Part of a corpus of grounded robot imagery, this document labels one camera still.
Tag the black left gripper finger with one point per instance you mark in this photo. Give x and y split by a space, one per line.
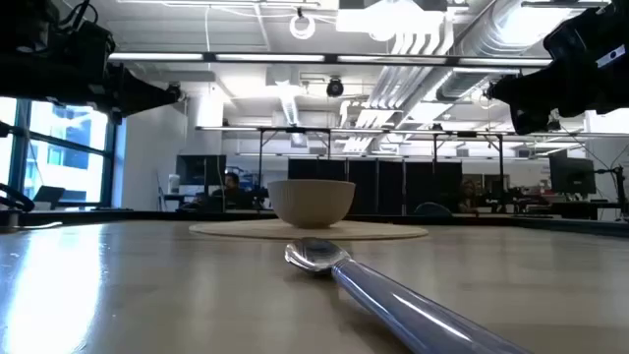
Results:
142 93

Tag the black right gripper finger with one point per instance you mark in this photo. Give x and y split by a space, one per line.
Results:
526 91
528 122

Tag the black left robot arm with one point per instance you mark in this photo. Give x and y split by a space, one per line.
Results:
24 59

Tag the black computer monitor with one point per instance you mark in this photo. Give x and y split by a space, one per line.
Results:
196 169
572 176

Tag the large window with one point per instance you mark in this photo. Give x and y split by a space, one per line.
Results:
64 167

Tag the person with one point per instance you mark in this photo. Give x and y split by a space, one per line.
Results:
468 192
232 184

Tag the white canister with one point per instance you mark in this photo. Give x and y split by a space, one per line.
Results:
173 184

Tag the dark laptop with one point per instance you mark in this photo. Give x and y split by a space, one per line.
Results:
49 194

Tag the dark blue chair back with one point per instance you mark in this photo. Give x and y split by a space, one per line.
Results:
432 210

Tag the long ceiling light bar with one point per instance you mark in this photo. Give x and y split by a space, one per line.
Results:
270 57

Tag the white ceiling light panel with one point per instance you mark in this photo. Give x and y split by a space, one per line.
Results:
388 22

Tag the black partition panels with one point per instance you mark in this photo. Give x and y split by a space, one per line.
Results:
388 187

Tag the round woven straw placemat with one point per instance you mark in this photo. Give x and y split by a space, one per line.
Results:
221 229

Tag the beige ribbed bowl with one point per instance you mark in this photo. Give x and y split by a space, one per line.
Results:
312 204

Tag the black ceiling dome camera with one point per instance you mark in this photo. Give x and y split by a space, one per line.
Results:
335 88
175 93

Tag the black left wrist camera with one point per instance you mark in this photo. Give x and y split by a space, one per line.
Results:
96 46

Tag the black metal gantry frame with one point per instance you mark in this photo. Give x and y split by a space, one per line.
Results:
260 167
501 172

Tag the silver spiral ventilation duct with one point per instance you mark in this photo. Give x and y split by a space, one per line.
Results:
491 29

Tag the black aluminium table frame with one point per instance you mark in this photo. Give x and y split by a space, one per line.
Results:
123 216

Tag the small grey cylinder post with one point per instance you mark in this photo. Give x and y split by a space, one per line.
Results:
10 221

